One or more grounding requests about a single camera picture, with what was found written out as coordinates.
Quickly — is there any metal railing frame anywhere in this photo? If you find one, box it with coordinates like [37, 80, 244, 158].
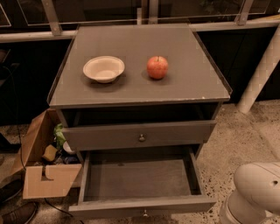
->
[0, 0, 280, 43]

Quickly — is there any round drawer knob top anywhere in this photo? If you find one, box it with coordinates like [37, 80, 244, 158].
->
[138, 134, 146, 142]

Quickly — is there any round drawer knob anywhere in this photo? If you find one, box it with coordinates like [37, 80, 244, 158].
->
[143, 210, 149, 218]
[138, 134, 146, 142]

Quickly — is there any green crumpled bag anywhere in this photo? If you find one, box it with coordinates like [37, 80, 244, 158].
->
[53, 123, 66, 150]

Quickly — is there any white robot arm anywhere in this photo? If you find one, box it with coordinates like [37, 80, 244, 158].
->
[219, 162, 280, 224]

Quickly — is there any white paper bowl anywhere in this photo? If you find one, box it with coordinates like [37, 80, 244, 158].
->
[83, 56, 125, 83]

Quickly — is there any grey drawer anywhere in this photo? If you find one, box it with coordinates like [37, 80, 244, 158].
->
[63, 120, 216, 151]
[69, 146, 215, 219]

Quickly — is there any grey top drawer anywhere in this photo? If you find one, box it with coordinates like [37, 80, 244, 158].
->
[63, 120, 216, 151]

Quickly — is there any dark shoe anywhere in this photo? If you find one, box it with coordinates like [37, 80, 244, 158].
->
[0, 202, 38, 224]

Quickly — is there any yellow sponge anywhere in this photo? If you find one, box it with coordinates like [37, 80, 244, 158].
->
[42, 144, 58, 162]

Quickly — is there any red apple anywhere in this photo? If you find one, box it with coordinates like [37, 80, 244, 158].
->
[146, 56, 168, 80]

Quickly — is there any round drawer knob middle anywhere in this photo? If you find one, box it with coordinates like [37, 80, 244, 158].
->
[143, 210, 149, 218]

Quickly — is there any grey wooden drawer cabinet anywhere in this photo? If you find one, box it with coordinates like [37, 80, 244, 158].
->
[46, 24, 233, 160]

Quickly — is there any white diagonal post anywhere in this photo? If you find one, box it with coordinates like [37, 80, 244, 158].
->
[236, 25, 280, 114]

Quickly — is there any brown cardboard box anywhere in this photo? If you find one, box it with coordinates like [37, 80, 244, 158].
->
[10, 109, 82, 200]

